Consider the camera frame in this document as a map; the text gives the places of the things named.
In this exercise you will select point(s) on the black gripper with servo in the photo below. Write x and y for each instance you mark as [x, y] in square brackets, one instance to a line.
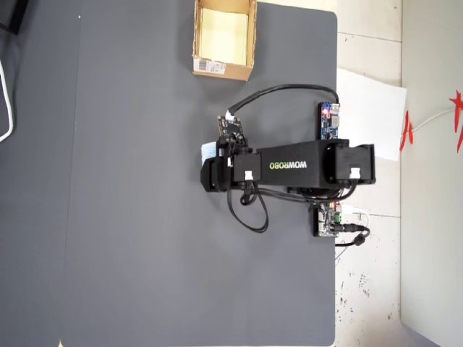
[246, 162]

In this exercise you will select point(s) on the light blue yarn-wrapped block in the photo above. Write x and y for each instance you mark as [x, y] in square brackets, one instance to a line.
[208, 152]

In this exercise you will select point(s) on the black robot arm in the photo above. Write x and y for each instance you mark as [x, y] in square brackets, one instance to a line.
[285, 177]

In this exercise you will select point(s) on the open cardboard box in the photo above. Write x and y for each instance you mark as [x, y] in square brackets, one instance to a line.
[224, 70]

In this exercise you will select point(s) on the dark grey textured mat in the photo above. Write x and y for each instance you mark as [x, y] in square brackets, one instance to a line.
[162, 253]

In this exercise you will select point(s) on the blue USB adapter board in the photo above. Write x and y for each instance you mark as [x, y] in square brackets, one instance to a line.
[328, 123]

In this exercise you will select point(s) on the motor controller circuit board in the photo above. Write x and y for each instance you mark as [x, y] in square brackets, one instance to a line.
[325, 220]

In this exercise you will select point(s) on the white paper sheet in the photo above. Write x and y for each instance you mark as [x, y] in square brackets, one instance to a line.
[372, 115]

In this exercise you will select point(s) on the black camera circuit board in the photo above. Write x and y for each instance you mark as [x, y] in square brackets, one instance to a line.
[231, 126]

